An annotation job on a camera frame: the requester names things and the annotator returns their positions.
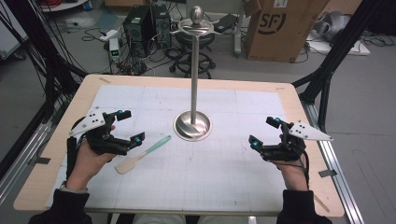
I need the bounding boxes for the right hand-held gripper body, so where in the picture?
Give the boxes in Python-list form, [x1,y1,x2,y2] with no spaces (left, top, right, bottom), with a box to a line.
[261,120,333,162]

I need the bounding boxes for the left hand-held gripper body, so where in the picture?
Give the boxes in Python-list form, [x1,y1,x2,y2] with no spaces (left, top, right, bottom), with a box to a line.
[68,106,130,157]

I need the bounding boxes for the wooden spatula with green handle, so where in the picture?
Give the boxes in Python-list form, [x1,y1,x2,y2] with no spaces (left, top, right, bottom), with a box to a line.
[115,134,173,175]

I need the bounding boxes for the person's right hand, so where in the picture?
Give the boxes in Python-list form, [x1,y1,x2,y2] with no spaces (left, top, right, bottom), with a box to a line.
[273,154,310,191]

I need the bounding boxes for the person's left hand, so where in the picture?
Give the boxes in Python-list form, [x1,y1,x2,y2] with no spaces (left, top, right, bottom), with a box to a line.
[65,141,117,191]

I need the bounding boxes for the grey tape piece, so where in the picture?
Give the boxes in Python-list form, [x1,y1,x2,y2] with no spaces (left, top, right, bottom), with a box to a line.
[318,168,338,178]
[28,156,51,166]

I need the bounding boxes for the white grid mat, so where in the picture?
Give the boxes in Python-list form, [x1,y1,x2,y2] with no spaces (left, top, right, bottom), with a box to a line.
[46,84,288,213]

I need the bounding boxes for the brown tape strip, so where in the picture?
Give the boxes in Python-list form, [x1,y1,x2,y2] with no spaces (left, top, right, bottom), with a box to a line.
[312,193,332,215]

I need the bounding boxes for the white device with green light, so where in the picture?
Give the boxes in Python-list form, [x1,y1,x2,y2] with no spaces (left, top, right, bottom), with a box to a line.
[108,37,121,63]

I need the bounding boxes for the steel utensil stand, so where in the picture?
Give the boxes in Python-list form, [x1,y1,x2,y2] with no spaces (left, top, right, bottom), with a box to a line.
[170,5,220,143]

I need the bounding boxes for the white power strip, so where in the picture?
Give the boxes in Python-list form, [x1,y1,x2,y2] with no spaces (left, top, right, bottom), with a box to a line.
[99,29,119,42]

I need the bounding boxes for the black rolling stool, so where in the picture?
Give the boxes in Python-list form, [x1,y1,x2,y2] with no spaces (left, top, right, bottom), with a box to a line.
[168,31,217,79]

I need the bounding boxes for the black computer tower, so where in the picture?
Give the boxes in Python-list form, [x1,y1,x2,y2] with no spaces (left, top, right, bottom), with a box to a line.
[122,5,154,58]
[150,3,173,49]

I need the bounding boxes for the brown cardboard box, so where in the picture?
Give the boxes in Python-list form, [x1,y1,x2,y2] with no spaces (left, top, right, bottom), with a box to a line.
[244,0,332,63]

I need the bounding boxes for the black power adapter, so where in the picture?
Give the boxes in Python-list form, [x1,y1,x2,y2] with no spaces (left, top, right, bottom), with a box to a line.
[214,13,240,35]

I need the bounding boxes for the silver grey shell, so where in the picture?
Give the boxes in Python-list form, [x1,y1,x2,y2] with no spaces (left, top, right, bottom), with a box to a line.
[312,10,353,44]

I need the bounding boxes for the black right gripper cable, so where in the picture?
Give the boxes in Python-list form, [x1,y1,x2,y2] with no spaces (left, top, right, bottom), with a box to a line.
[298,145,312,190]

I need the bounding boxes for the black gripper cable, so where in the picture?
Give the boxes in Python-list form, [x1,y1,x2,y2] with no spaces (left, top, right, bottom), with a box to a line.
[65,117,89,182]
[298,145,312,190]

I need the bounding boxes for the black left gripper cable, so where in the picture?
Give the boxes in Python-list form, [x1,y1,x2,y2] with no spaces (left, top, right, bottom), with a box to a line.
[65,117,89,182]

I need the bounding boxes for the aluminium rail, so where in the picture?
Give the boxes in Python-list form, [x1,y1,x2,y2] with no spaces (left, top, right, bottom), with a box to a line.
[0,101,64,204]
[299,100,366,224]

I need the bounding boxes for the black metal frame stand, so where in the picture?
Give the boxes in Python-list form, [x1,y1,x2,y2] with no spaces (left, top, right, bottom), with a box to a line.
[291,0,396,133]
[4,0,89,123]

